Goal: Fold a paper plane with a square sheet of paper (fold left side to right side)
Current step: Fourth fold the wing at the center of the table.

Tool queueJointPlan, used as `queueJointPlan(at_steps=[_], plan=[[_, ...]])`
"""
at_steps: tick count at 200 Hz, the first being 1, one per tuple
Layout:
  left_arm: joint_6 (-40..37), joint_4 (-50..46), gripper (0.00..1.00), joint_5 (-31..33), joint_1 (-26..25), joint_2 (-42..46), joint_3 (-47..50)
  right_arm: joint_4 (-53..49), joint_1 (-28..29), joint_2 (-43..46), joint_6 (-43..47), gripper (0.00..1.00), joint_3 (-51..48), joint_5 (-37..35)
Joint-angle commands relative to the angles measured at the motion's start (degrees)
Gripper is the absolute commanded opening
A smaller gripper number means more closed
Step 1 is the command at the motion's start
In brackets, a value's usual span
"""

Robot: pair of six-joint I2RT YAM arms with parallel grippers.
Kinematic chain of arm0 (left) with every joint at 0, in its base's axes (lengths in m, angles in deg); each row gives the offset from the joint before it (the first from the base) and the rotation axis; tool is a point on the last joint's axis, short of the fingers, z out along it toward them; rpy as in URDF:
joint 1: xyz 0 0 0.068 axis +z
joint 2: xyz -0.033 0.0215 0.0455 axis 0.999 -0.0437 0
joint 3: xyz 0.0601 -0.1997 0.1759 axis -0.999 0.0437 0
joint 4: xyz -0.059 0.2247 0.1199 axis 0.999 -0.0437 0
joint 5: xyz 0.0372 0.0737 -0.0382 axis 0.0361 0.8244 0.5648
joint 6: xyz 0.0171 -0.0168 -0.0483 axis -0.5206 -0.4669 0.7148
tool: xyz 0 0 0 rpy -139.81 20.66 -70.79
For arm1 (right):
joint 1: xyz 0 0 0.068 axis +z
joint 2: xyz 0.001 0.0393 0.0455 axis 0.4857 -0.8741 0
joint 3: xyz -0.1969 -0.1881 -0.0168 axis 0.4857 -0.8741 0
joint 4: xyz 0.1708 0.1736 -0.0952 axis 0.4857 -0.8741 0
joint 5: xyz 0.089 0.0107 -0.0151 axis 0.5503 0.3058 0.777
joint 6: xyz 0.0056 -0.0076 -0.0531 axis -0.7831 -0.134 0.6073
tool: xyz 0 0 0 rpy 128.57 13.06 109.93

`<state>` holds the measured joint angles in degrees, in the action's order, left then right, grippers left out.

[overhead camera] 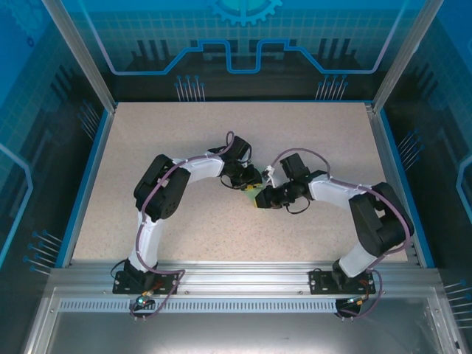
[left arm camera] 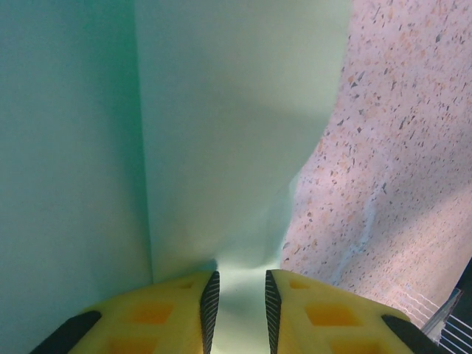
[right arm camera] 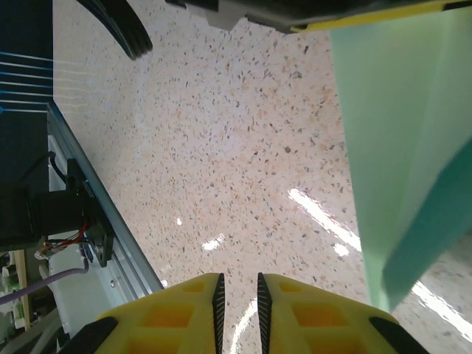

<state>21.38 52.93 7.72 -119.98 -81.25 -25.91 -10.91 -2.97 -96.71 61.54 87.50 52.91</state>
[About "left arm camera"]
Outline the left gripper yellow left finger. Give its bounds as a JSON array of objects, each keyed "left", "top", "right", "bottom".
[{"left": 27, "top": 271, "right": 221, "bottom": 354}]

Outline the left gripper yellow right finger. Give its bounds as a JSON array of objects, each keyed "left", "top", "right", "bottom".
[{"left": 264, "top": 268, "right": 447, "bottom": 354}]

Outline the light green paper sheet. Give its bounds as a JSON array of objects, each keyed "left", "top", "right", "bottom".
[{"left": 0, "top": 0, "right": 353, "bottom": 354}]

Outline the aluminium table side rail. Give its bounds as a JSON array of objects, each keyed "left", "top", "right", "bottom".
[{"left": 422, "top": 287, "right": 464, "bottom": 339}]

